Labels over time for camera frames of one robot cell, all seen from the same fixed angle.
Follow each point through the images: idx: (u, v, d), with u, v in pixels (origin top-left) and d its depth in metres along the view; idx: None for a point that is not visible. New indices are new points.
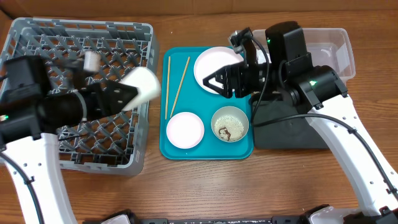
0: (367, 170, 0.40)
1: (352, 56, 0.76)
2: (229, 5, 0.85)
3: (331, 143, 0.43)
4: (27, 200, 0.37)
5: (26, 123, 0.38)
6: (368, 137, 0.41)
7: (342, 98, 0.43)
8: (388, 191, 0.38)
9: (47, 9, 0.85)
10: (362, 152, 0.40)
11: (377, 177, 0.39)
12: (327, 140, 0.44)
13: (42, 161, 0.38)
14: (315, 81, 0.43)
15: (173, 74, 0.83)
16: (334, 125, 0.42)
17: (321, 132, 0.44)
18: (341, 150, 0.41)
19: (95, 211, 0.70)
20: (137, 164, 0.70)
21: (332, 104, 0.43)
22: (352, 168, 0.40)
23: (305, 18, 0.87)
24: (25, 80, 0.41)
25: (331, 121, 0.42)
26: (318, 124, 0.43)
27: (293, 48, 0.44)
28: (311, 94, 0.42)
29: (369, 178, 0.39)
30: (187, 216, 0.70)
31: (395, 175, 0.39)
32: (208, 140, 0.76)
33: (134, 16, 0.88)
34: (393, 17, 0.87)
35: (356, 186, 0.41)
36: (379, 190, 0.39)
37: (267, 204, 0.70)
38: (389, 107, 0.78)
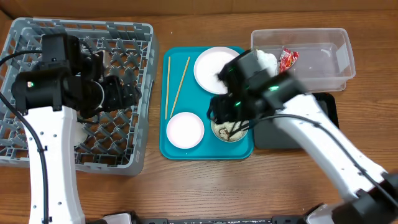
0: (337, 158, 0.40)
1: (352, 56, 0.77)
2: (229, 5, 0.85)
3: (301, 142, 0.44)
4: (37, 165, 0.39)
5: (50, 94, 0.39)
6: (333, 127, 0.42)
7: (303, 96, 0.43)
8: (359, 173, 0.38)
9: (47, 9, 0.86)
10: (329, 142, 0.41)
11: (347, 163, 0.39)
12: (297, 140, 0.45)
13: (58, 132, 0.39)
14: (275, 88, 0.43)
15: (173, 74, 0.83)
16: (299, 122, 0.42)
17: (289, 132, 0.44)
18: (310, 145, 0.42)
19: (95, 211, 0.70)
20: (137, 164, 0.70)
21: (296, 104, 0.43)
22: (324, 160, 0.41)
23: (305, 18, 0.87)
24: (57, 55, 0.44)
25: (295, 118, 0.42)
26: (284, 126, 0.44)
27: (250, 64, 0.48)
28: (274, 101, 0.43)
29: (341, 165, 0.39)
30: (187, 216, 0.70)
31: (364, 157, 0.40)
32: (206, 140, 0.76)
33: (134, 16, 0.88)
34: (393, 18, 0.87)
35: (331, 177, 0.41)
36: (352, 175, 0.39)
37: (267, 204, 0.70)
38: (389, 107, 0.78)
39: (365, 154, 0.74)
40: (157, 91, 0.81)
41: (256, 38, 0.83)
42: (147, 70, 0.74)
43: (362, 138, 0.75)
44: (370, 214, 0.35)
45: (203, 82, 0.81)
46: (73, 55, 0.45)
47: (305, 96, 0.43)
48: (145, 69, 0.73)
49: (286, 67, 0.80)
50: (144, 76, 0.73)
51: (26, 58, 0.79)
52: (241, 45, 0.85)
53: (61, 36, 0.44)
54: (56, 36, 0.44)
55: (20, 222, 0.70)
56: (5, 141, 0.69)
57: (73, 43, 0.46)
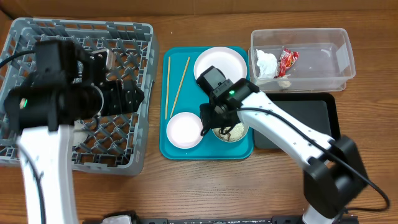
0: (290, 134, 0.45)
1: (352, 56, 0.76)
2: (229, 5, 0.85)
3: (262, 129, 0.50)
4: (33, 194, 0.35)
5: (45, 112, 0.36)
6: (281, 111, 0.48)
7: (257, 94, 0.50)
8: (309, 144, 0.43)
9: (48, 9, 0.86)
10: (280, 123, 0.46)
11: (298, 137, 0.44)
12: (259, 129, 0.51)
13: (54, 156, 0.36)
14: (233, 92, 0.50)
15: (173, 74, 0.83)
16: (255, 114, 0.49)
17: (252, 122, 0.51)
18: (268, 129, 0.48)
19: (95, 212, 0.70)
20: (137, 164, 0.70)
21: (250, 99, 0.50)
22: (282, 141, 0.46)
23: (305, 18, 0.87)
24: (52, 65, 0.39)
25: (250, 111, 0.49)
26: (246, 117, 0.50)
27: (213, 77, 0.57)
28: (234, 103, 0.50)
29: (293, 140, 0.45)
30: (187, 216, 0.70)
31: (313, 131, 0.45)
32: (206, 140, 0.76)
33: (134, 16, 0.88)
34: (394, 17, 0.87)
35: (291, 153, 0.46)
36: (303, 147, 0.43)
37: (267, 204, 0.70)
38: (389, 107, 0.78)
39: (365, 154, 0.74)
40: (157, 91, 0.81)
41: (256, 38, 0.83)
42: (147, 69, 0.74)
43: (362, 138, 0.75)
44: (324, 180, 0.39)
45: None
46: (71, 62, 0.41)
47: (256, 93, 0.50)
48: (145, 69, 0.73)
49: (286, 67, 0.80)
50: (144, 76, 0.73)
51: (26, 58, 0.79)
52: (240, 45, 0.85)
53: (56, 43, 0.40)
54: (50, 43, 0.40)
55: (20, 222, 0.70)
56: (5, 141, 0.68)
57: (69, 50, 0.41)
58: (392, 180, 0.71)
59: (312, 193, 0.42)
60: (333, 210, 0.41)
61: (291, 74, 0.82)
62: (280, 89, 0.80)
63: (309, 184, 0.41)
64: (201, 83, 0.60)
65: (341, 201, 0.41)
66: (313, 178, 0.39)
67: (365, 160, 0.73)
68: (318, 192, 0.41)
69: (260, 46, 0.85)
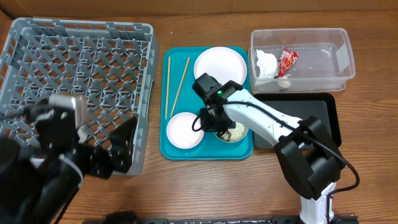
0: (265, 120, 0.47)
1: (352, 56, 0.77)
2: (229, 5, 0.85)
3: (244, 121, 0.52)
4: None
5: None
6: (260, 101, 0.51)
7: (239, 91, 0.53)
8: (281, 126, 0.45)
9: (47, 9, 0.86)
10: (257, 111, 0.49)
11: (272, 121, 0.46)
12: (243, 122, 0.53)
13: None
14: (221, 91, 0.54)
15: (173, 74, 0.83)
16: (237, 107, 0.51)
17: (236, 117, 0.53)
18: (247, 119, 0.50)
19: (95, 211, 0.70)
20: (137, 164, 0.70)
21: (233, 96, 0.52)
22: (260, 127, 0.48)
23: (305, 18, 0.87)
24: None
25: (233, 104, 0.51)
26: (231, 112, 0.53)
27: (209, 83, 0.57)
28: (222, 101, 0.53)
29: (268, 124, 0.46)
30: (186, 216, 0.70)
31: (285, 116, 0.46)
32: (206, 140, 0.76)
33: (134, 16, 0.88)
34: (393, 18, 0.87)
35: (269, 139, 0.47)
36: (277, 129, 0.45)
37: (267, 204, 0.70)
38: (389, 107, 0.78)
39: (365, 154, 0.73)
40: (157, 91, 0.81)
41: (256, 38, 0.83)
42: (147, 69, 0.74)
43: (362, 137, 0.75)
44: (291, 154, 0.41)
45: None
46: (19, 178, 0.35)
47: (240, 91, 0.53)
48: (145, 69, 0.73)
49: (286, 67, 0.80)
50: (143, 76, 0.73)
51: (26, 58, 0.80)
52: (240, 45, 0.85)
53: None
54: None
55: None
56: None
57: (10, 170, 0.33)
58: (392, 180, 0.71)
59: (288, 175, 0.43)
60: (310, 190, 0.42)
61: (291, 74, 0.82)
62: (280, 89, 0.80)
63: (282, 163, 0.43)
64: (196, 90, 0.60)
65: (316, 180, 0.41)
66: (281, 152, 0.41)
67: (366, 160, 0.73)
68: (290, 170, 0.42)
69: (260, 46, 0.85)
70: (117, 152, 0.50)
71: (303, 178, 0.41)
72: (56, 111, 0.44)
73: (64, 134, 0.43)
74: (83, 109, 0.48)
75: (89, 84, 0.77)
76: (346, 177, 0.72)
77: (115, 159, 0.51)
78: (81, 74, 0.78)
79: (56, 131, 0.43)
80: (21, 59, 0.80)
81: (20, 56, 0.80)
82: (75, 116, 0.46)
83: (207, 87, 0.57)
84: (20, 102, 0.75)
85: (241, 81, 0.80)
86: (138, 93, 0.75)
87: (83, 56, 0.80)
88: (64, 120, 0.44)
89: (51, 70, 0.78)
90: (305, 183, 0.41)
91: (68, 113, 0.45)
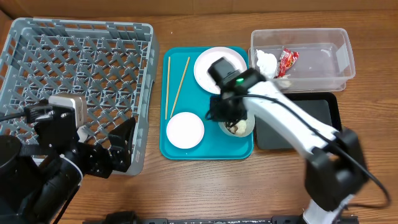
0: (296, 126, 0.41)
1: (352, 56, 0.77)
2: (229, 5, 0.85)
3: (267, 118, 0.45)
4: None
5: None
6: (286, 99, 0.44)
7: (263, 83, 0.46)
8: (313, 134, 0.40)
9: (48, 9, 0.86)
10: (286, 112, 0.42)
11: (303, 127, 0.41)
12: (264, 117, 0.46)
13: None
14: (241, 79, 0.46)
15: (173, 74, 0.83)
16: (259, 101, 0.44)
17: (257, 111, 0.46)
18: (272, 118, 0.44)
19: (95, 211, 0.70)
20: (137, 164, 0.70)
21: (255, 88, 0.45)
22: (286, 130, 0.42)
23: (305, 18, 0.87)
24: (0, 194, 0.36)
25: (255, 98, 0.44)
26: (250, 106, 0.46)
27: (226, 67, 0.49)
28: (240, 91, 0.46)
29: (297, 129, 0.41)
30: (187, 216, 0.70)
31: (317, 122, 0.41)
32: (207, 140, 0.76)
33: (134, 16, 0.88)
34: (393, 17, 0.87)
35: (295, 145, 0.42)
36: (307, 137, 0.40)
37: (267, 204, 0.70)
38: (389, 107, 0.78)
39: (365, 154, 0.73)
40: (157, 91, 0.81)
41: (256, 38, 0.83)
42: (147, 69, 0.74)
43: (362, 137, 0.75)
44: (327, 169, 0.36)
45: (204, 81, 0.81)
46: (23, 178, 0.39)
47: (264, 82, 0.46)
48: (145, 69, 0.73)
49: (286, 67, 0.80)
50: (143, 76, 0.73)
51: (26, 58, 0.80)
52: (240, 45, 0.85)
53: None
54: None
55: None
56: None
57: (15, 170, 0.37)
58: (392, 180, 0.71)
59: (313, 185, 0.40)
60: (334, 205, 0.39)
61: (291, 74, 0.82)
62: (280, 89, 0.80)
63: (312, 175, 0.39)
64: (211, 74, 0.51)
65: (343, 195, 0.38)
66: (316, 167, 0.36)
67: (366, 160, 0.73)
68: (320, 184, 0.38)
69: (260, 46, 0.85)
70: (117, 151, 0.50)
71: (332, 195, 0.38)
72: (56, 111, 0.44)
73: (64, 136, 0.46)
74: (83, 109, 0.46)
75: (89, 84, 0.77)
76: None
77: (115, 158, 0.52)
78: (81, 74, 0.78)
79: (56, 130, 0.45)
80: (21, 59, 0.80)
81: (20, 56, 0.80)
82: (75, 117, 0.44)
83: (224, 71, 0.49)
84: (20, 102, 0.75)
85: None
86: (138, 93, 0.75)
87: (83, 56, 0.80)
88: (64, 119, 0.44)
89: (51, 70, 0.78)
90: (331, 198, 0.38)
91: (68, 114, 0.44)
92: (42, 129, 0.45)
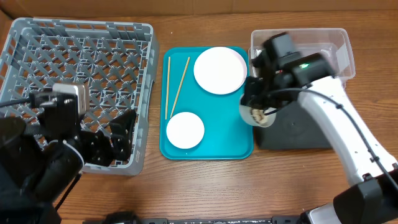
0: (353, 141, 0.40)
1: (352, 58, 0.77)
2: (229, 5, 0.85)
3: (320, 120, 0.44)
4: None
5: None
6: (352, 109, 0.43)
7: (331, 78, 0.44)
8: (371, 160, 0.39)
9: (48, 9, 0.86)
10: (347, 123, 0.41)
11: (362, 147, 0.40)
12: (316, 118, 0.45)
13: None
14: (306, 64, 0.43)
15: (173, 74, 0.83)
16: (323, 102, 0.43)
17: (311, 109, 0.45)
18: (328, 122, 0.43)
19: (95, 211, 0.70)
20: (137, 164, 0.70)
21: (321, 84, 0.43)
22: (339, 141, 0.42)
23: (305, 18, 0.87)
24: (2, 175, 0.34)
25: (319, 97, 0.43)
26: (308, 101, 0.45)
27: (286, 44, 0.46)
28: (300, 77, 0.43)
29: (354, 148, 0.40)
30: (187, 216, 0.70)
31: (379, 147, 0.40)
32: (207, 140, 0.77)
33: (134, 16, 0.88)
34: (393, 18, 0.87)
35: (344, 160, 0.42)
36: (362, 159, 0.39)
37: (267, 204, 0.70)
38: (389, 107, 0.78)
39: None
40: (157, 91, 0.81)
41: (256, 38, 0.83)
42: (147, 69, 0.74)
43: None
44: (372, 200, 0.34)
45: (203, 82, 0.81)
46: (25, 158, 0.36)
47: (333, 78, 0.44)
48: (145, 69, 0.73)
49: None
50: (143, 76, 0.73)
51: (26, 58, 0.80)
52: (240, 45, 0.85)
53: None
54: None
55: None
56: None
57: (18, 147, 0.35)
58: None
59: (344, 207, 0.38)
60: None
61: None
62: None
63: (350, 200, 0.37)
64: (266, 47, 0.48)
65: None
66: (364, 196, 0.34)
67: None
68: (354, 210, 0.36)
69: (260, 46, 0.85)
70: (117, 139, 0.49)
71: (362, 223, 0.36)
72: (60, 98, 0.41)
73: (66, 124, 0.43)
74: (86, 96, 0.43)
75: (89, 84, 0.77)
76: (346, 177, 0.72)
77: (116, 147, 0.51)
78: (81, 74, 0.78)
79: (60, 117, 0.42)
80: (21, 59, 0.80)
81: (20, 56, 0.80)
82: (78, 103, 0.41)
83: (285, 48, 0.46)
84: (20, 102, 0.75)
85: (242, 81, 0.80)
86: (138, 93, 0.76)
87: (83, 56, 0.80)
88: (66, 106, 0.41)
89: (51, 70, 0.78)
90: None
91: (72, 101, 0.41)
92: (47, 118, 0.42)
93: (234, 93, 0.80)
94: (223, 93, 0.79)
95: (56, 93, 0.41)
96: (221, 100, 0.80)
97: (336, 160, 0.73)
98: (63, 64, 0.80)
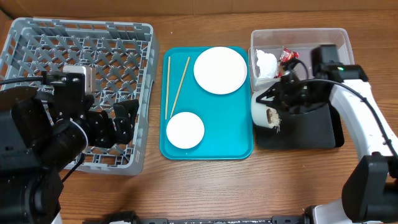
0: (369, 125, 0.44)
1: (351, 56, 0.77)
2: (229, 5, 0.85)
3: (344, 112, 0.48)
4: None
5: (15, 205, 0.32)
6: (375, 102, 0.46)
7: (362, 82, 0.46)
8: (384, 142, 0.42)
9: (48, 9, 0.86)
10: (368, 113, 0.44)
11: (377, 131, 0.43)
12: (341, 112, 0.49)
13: None
14: (342, 67, 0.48)
15: (173, 74, 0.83)
16: (349, 95, 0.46)
17: (339, 103, 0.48)
18: (350, 112, 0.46)
19: (95, 212, 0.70)
20: (137, 164, 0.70)
21: (351, 84, 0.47)
22: (357, 126, 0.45)
23: (305, 18, 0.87)
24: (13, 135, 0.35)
25: (346, 90, 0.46)
26: (337, 95, 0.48)
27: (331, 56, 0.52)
28: (336, 76, 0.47)
29: (369, 131, 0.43)
30: (187, 216, 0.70)
31: (394, 137, 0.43)
32: (207, 140, 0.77)
33: (134, 16, 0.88)
34: (393, 18, 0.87)
35: (358, 142, 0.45)
36: (375, 142, 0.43)
37: (267, 204, 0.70)
38: (389, 107, 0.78)
39: None
40: (157, 91, 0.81)
41: (256, 38, 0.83)
42: (147, 69, 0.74)
43: None
44: (375, 173, 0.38)
45: (203, 81, 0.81)
46: (35, 121, 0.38)
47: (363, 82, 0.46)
48: (145, 69, 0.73)
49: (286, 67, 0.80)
50: (143, 76, 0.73)
51: (25, 57, 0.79)
52: (240, 45, 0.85)
53: (11, 108, 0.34)
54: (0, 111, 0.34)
55: None
56: None
57: (29, 110, 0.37)
58: None
59: (354, 186, 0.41)
60: (360, 212, 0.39)
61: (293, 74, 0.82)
62: None
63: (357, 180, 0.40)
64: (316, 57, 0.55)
65: (375, 210, 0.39)
66: (367, 165, 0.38)
67: None
68: (360, 185, 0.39)
69: (260, 46, 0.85)
70: (120, 121, 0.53)
71: (365, 199, 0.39)
72: (68, 78, 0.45)
73: (73, 103, 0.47)
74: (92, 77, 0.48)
75: None
76: (346, 177, 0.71)
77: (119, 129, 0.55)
78: None
79: (66, 96, 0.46)
80: (21, 59, 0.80)
81: (20, 56, 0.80)
82: (84, 83, 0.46)
83: (327, 58, 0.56)
84: None
85: (241, 81, 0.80)
86: (138, 93, 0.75)
87: (83, 56, 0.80)
88: (74, 84, 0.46)
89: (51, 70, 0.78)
90: (363, 203, 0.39)
91: (79, 79, 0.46)
92: (56, 98, 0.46)
93: (234, 93, 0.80)
94: (223, 93, 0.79)
95: (68, 73, 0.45)
96: (221, 100, 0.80)
97: (336, 160, 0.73)
98: (63, 64, 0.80)
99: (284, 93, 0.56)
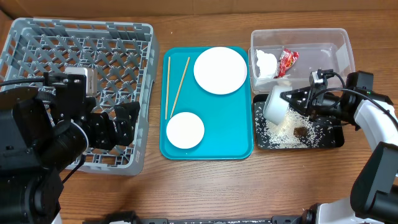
0: (390, 128, 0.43)
1: (351, 56, 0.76)
2: (229, 5, 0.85)
3: (366, 122, 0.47)
4: None
5: (15, 205, 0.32)
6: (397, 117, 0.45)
7: (387, 103, 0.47)
8: None
9: (48, 9, 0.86)
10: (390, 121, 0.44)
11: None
12: (363, 126, 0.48)
13: None
14: (370, 91, 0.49)
15: (173, 74, 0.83)
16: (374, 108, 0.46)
17: (362, 117, 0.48)
18: (372, 121, 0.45)
19: (95, 211, 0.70)
20: (137, 164, 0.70)
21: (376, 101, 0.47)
22: (377, 131, 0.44)
23: (305, 18, 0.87)
24: (11, 137, 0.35)
25: (370, 103, 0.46)
26: (361, 111, 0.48)
27: (364, 82, 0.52)
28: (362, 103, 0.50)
29: (390, 132, 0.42)
30: (186, 216, 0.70)
31: None
32: (207, 140, 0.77)
33: (134, 17, 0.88)
34: (393, 18, 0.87)
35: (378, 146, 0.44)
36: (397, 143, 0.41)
37: (267, 204, 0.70)
38: None
39: (366, 154, 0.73)
40: (157, 91, 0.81)
41: (256, 38, 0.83)
42: (146, 69, 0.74)
43: (362, 137, 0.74)
44: (387, 158, 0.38)
45: (203, 82, 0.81)
46: (35, 122, 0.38)
47: (387, 103, 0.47)
48: (145, 69, 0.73)
49: (286, 67, 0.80)
50: (143, 76, 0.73)
51: (26, 57, 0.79)
52: (240, 45, 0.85)
53: (12, 108, 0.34)
54: (2, 111, 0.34)
55: None
56: None
57: (30, 110, 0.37)
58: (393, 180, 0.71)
59: (362, 179, 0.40)
60: (369, 199, 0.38)
61: (291, 74, 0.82)
62: None
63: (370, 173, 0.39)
64: (350, 78, 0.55)
65: (382, 199, 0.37)
66: (382, 148, 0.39)
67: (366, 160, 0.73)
68: (370, 173, 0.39)
69: (259, 46, 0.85)
70: (121, 122, 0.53)
71: (375, 183, 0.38)
72: (69, 79, 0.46)
73: (75, 104, 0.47)
74: (93, 79, 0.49)
75: None
76: (346, 177, 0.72)
77: (120, 130, 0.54)
78: None
79: (68, 97, 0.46)
80: (21, 59, 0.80)
81: (20, 56, 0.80)
82: (85, 84, 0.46)
83: (362, 83, 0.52)
84: None
85: (241, 81, 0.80)
86: (138, 93, 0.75)
87: (83, 56, 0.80)
88: (76, 86, 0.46)
89: (52, 70, 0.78)
90: (372, 188, 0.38)
91: (81, 81, 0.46)
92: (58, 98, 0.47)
93: (233, 93, 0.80)
94: (223, 93, 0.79)
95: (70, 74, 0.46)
96: (221, 100, 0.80)
97: (336, 160, 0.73)
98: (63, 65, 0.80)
99: (315, 99, 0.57)
